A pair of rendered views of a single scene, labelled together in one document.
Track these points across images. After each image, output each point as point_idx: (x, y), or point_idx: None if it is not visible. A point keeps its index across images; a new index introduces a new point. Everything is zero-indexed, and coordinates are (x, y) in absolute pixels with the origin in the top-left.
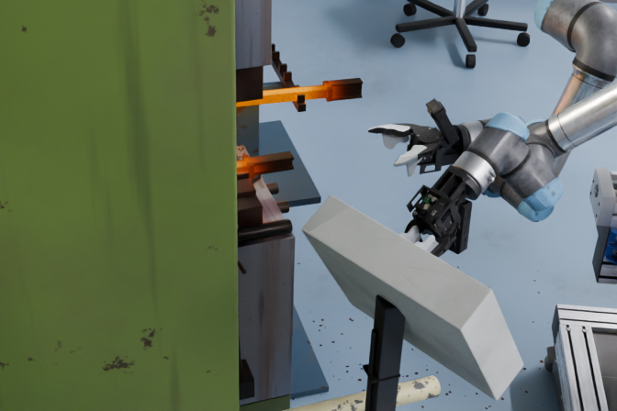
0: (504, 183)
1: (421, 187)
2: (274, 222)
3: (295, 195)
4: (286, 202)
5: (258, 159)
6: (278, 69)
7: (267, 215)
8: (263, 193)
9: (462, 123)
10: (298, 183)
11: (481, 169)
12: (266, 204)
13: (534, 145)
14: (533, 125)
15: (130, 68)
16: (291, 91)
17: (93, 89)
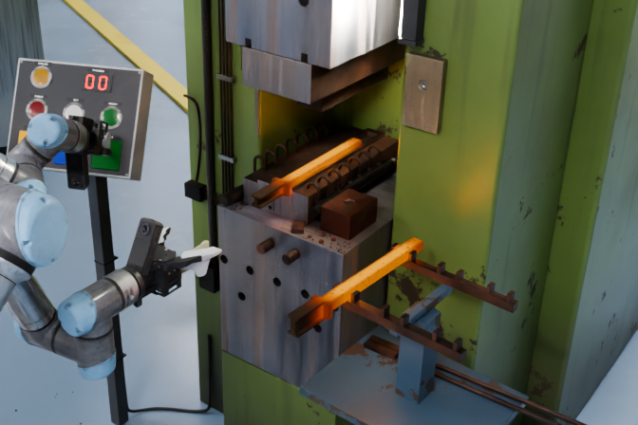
0: None
1: (101, 120)
2: (233, 190)
3: (324, 376)
4: (261, 243)
5: (275, 184)
6: (412, 324)
7: (253, 212)
8: (274, 224)
9: (130, 274)
10: (335, 391)
11: None
12: (263, 217)
13: (25, 161)
14: (31, 177)
15: None
16: (349, 283)
17: None
